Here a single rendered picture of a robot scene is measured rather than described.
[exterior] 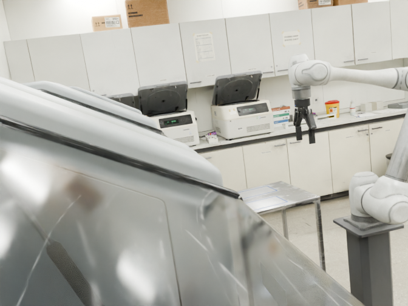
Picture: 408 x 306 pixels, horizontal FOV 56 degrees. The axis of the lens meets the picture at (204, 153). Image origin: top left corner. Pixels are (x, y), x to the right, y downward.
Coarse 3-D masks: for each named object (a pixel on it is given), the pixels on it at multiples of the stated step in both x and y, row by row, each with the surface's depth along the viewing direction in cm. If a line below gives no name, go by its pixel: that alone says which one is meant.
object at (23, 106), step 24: (0, 96) 42; (24, 96) 46; (24, 120) 43; (48, 120) 44; (72, 120) 44; (96, 120) 50; (96, 144) 45; (120, 144) 46; (144, 144) 47; (168, 144) 55; (168, 168) 48; (192, 168) 48; (216, 168) 50
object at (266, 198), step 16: (240, 192) 249; (256, 192) 244; (272, 192) 240; (288, 192) 235; (304, 192) 231; (256, 208) 215; (272, 208) 212; (320, 208) 222; (320, 224) 224; (320, 240) 225; (320, 256) 228
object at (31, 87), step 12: (12, 84) 56; (24, 84) 122; (36, 84) 122; (48, 84) 123; (48, 96) 60; (72, 96) 125; (84, 96) 126; (72, 108) 57; (84, 108) 64; (108, 108) 128; (120, 108) 131; (108, 120) 59; (120, 120) 68; (144, 120) 131; (144, 132) 61; (180, 144) 64
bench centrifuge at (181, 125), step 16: (144, 96) 413; (160, 96) 419; (176, 96) 426; (144, 112) 439; (160, 112) 445; (176, 112) 447; (192, 112) 408; (160, 128) 396; (176, 128) 399; (192, 128) 403; (192, 144) 406
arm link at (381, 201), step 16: (400, 144) 178; (400, 160) 177; (384, 176) 183; (400, 176) 178; (368, 192) 189; (384, 192) 177; (400, 192) 175; (368, 208) 186; (384, 208) 175; (400, 208) 172
